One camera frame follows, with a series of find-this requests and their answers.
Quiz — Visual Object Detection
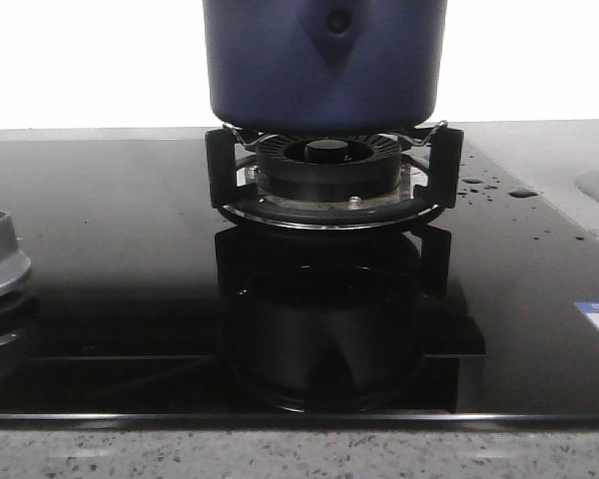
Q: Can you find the black pot support grate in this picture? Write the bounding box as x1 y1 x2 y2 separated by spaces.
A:
205 122 464 232

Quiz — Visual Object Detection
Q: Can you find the dark blue cooking pot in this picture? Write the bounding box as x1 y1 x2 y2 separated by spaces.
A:
203 0 447 136

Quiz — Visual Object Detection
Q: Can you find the black glass cooktop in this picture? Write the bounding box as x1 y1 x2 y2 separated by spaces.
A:
0 132 599 430

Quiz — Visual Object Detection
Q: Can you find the black gas burner head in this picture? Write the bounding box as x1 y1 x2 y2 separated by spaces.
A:
257 135 401 202

